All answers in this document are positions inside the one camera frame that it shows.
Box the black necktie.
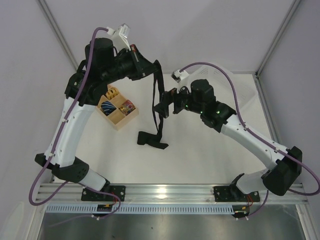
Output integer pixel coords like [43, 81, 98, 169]
[137, 60, 169, 150]

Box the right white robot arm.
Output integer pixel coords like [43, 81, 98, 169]
[153, 79, 302, 196]

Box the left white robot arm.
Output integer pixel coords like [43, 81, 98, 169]
[35, 38, 161, 192]

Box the colourful dotted rolled tie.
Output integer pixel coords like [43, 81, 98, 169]
[118, 100, 136, 116]

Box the yellow patterned rolled tie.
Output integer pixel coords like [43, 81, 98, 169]
[105, 87, 120, 100]

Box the wooden compartment box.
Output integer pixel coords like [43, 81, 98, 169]
[96, 84, 139, 131]

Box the white plastic basket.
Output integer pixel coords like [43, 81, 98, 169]
[185, 65, 257, 114]

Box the blue striped rolled tie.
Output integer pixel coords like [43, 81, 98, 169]
[100, 101, 117, 116]

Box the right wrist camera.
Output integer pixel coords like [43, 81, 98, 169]
[171, 69, 190, 88]

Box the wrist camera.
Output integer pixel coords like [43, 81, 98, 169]
[171, 69, 190, 88]
[106, 23, 130, 51]

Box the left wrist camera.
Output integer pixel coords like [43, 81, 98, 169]
[106, 23, 130, 51]

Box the white slotted cable duct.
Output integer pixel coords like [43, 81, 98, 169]
[46, 203, 248, 215]

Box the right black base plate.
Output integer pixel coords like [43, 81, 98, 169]
[212, 185, 261, 203]

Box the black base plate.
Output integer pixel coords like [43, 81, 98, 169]
[81, 185, 126, 202]
[212, 185, 261, 203]

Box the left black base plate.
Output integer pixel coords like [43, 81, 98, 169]
[81, 185, 126, 202]

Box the aluminium mounting rail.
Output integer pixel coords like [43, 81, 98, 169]
[34, 183, 308, 206]

